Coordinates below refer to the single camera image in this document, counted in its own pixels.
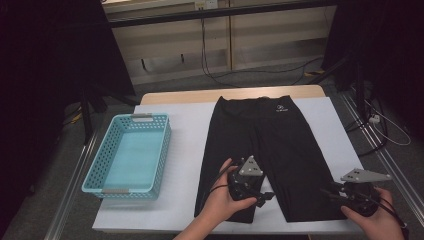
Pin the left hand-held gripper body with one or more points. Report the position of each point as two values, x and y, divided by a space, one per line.
250 168

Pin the person's right hand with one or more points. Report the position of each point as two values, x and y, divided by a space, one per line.
380 226

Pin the black metal bar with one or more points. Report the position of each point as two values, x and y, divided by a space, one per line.
216 13

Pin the white table mat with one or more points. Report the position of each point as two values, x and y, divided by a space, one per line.
180 166

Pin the aluminium floor rail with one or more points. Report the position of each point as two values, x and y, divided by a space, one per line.
71 186
401 181

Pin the black metal stand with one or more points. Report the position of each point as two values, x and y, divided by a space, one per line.
359 86
87 116

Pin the black curtain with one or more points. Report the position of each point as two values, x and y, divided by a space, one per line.
40 66
393 50

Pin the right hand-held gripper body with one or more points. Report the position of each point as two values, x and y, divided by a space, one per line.
363 175

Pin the person's left hand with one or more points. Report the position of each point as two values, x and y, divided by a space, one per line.
220 203

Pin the white power plug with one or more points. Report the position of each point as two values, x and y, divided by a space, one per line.
374 119

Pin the black pants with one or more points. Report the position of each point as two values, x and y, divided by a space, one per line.
283 143

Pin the light blue plastic basket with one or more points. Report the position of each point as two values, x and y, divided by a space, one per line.
133 160

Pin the yellow floor tape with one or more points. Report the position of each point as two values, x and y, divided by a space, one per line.
315 72

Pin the white wall socket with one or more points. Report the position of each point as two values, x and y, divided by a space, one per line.
206 4

